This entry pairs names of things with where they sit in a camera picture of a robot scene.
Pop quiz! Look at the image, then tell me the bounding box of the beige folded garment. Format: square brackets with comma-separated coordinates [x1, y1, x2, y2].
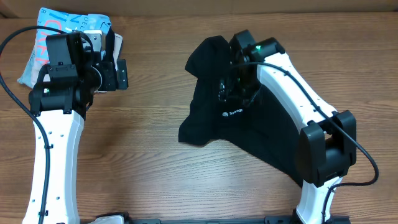
[18, 34, 123, 88]

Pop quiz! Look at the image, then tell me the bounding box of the black t-shirt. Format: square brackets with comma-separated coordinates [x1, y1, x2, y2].
[178, 35, 303, 185]

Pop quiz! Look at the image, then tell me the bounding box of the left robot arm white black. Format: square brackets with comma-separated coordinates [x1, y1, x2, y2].
[23, 29, 128, 223]

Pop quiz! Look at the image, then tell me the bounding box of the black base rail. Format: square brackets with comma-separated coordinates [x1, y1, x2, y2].
[93, 212, 352, 224]

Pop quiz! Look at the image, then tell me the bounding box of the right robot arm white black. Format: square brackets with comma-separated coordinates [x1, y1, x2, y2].
[218, 30, 356, 224]

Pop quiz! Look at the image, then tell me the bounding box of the light blue printed t-shirt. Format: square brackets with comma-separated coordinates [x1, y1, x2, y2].
[17, 7, 111, 88]

